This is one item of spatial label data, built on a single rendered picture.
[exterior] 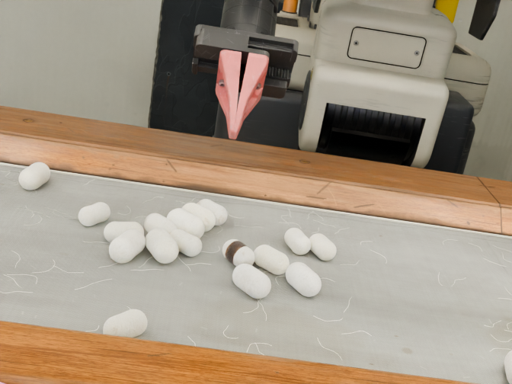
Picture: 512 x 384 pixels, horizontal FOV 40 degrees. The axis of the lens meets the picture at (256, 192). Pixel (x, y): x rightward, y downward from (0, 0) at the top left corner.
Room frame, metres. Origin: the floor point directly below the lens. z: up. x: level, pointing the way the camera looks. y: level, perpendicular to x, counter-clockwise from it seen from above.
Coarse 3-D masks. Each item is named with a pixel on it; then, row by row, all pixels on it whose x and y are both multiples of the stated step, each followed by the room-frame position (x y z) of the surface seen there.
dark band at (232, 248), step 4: (232, 244) 0.51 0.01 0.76; (236, 244) 0.51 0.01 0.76; (240, 244) 0.51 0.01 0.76; (244, 244) 0.51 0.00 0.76; (228, 248) 0.51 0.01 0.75; (232, 248) 0.51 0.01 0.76; (236, 248) 0.51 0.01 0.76; (228, 252) 0.51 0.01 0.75; (232, 252) 0.51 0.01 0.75; (228, 256) 0.51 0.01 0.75; (232, 256) 0.50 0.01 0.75; (228, 260) 0.51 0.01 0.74; (232, 260) 0.50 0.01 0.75
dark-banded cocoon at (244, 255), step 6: (234, 240) 0.52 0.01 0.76; (246, 246) 0.51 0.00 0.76; (222, 252) 0.51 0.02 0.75; (240, 252) 0.50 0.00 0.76; (246, 252) 0.50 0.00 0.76; (252, 252) 0.51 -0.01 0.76; (234, 258) 0.50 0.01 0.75; (240, 258) 0.50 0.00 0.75; (246, 258) 0.50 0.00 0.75; (252, 258) 0.50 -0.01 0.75; (234, 264) 0.51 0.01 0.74
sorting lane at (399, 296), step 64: (0, 192) 0.57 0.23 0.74; (64, 192) 0.60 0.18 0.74; (128, 192) 0.62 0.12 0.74; (192, 192) 0.65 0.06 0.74; (0, 256) 0.46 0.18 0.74; (64, 256) 0.48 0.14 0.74; (384, 256) 0.58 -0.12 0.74; (448, 256) 0.60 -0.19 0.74; (0, 320) 0.38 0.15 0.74; (64, 320) 0.39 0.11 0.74; (192, 320) 0.42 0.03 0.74; (256, 320) 0.43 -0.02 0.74; (320, 320) 0.45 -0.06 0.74; (384, 320) 0.46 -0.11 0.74; (448, 320) 0.48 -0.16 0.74
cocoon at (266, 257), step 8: (256, 248) 0.52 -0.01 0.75; (264, 248) 0.51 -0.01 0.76; (272, 248) 0.51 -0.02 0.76; (256, 256) 0.51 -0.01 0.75; (264, 256) 0.51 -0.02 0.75; (272, 256) 0.50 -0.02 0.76; (280, 256) 0.50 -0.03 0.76; (264, 264) 0.50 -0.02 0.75; (272, 264) 0.50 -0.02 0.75; (280, 264) 0.50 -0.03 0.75; (288, 264) 0.50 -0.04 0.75; (272, 272) 0.50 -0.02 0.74; (280, 272) 0.50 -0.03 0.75
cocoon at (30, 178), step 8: (32, 168) 0.59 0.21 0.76; (40, 168) 0.60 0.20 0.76; (48, 168) 0.61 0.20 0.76; (24, 176) 0.58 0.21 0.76; (32, 176) 0.58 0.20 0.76; (40, 176) 0.59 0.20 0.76; (48, 176) 0.60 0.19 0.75; (24, 184) 0.58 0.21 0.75; (32, 184) 0.58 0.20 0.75; (40, 184) 0.59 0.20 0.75
